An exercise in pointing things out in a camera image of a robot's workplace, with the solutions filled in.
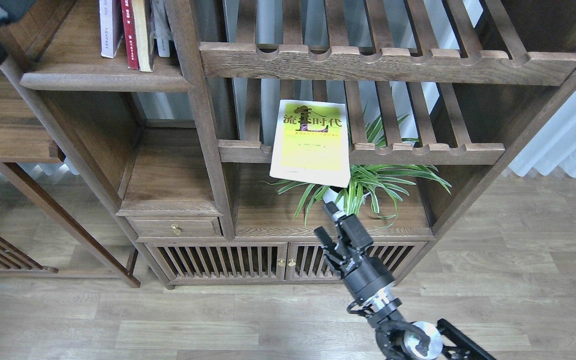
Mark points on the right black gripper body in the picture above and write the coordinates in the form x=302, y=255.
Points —
x=370, y=283

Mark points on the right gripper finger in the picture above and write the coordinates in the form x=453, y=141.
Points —
x=339, y=254
x=352, y=227

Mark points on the yellow green book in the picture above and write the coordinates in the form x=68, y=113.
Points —
x=311, y=143

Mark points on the white purple book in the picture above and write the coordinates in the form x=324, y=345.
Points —
x=111, y=27

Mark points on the red paperback book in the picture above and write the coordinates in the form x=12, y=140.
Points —
x=129, y=32

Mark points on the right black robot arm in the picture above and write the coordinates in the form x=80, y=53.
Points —
x=399, y=339

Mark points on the brass cabinet door knobs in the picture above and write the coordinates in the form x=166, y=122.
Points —
x=281, y=262

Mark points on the spider plant leaves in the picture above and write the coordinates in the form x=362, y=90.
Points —
x=383, y=185

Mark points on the brass drawer knob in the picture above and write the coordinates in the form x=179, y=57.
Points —
x=175, y=229

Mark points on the upright tan book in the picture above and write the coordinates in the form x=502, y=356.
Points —
x=144, y=34

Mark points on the dark wooden bookshelf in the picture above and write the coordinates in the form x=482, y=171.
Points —
x=183, y=145

